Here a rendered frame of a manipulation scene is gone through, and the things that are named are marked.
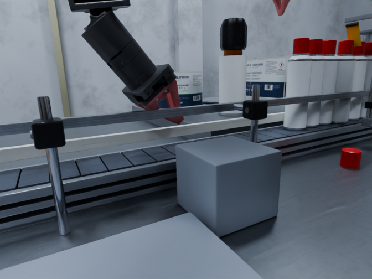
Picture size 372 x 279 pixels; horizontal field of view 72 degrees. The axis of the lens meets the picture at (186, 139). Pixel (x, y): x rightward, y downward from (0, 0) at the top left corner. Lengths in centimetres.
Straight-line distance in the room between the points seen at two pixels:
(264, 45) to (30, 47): 294
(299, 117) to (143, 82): 38
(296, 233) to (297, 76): 39
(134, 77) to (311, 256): 32
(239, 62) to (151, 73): 47
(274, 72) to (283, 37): 318
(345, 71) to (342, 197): 39
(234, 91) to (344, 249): 60
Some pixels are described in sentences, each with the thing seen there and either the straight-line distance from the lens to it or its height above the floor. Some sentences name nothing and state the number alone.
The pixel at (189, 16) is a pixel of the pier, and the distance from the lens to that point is 336.
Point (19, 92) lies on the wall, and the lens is 346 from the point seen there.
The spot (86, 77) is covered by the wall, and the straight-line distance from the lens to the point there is 333.
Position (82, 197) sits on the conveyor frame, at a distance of 39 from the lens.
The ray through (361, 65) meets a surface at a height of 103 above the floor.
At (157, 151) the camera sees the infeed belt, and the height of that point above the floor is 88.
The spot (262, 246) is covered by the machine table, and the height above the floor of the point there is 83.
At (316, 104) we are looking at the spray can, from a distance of 69.
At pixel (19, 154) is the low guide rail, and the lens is 46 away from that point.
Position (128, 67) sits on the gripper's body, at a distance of 40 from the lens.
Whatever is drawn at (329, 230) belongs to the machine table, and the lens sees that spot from 36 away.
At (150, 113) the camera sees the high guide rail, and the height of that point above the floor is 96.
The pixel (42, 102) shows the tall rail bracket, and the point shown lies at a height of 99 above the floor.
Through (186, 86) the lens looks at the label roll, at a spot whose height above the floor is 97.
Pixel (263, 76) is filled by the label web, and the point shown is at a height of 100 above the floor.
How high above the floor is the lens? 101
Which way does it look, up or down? 14 degrees down
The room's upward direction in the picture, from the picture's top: 2 degrees counter-clockwise
